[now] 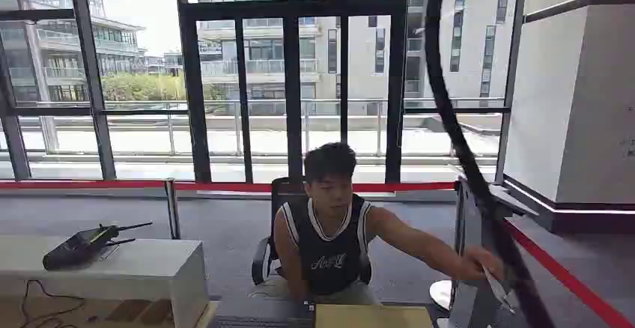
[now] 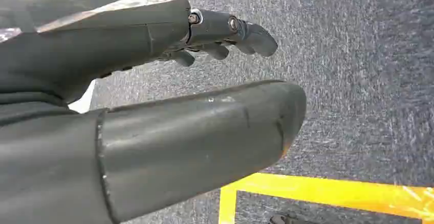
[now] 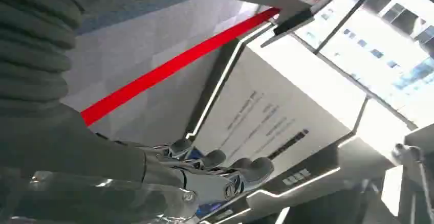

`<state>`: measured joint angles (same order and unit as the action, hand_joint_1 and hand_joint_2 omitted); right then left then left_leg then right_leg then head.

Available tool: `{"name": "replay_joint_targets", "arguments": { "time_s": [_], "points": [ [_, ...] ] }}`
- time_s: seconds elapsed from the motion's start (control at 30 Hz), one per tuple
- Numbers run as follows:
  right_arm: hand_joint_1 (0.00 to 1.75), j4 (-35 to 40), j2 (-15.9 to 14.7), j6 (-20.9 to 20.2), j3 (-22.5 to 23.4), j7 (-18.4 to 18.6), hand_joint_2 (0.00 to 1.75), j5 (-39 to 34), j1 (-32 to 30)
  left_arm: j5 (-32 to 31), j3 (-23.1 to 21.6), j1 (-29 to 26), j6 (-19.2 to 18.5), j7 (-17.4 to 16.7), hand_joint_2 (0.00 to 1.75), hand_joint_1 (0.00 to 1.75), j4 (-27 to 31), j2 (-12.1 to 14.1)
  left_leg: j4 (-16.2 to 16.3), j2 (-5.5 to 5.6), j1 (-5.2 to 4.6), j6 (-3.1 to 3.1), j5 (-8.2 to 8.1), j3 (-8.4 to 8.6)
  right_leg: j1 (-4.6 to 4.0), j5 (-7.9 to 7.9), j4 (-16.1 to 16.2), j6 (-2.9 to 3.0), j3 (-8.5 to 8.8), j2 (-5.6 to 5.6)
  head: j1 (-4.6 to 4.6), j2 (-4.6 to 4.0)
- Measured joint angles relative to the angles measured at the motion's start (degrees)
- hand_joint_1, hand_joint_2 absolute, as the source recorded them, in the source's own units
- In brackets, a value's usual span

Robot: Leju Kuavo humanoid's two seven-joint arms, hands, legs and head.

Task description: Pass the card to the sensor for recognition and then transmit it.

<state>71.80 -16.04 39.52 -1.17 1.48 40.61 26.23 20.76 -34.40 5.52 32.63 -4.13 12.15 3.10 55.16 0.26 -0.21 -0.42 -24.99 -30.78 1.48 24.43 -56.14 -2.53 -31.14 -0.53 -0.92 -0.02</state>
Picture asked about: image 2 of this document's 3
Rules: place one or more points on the yellow floor tape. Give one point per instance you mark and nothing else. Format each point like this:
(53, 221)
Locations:
(305, 189)

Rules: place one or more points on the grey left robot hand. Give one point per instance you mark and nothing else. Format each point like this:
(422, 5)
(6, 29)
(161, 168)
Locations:
(142, 148)

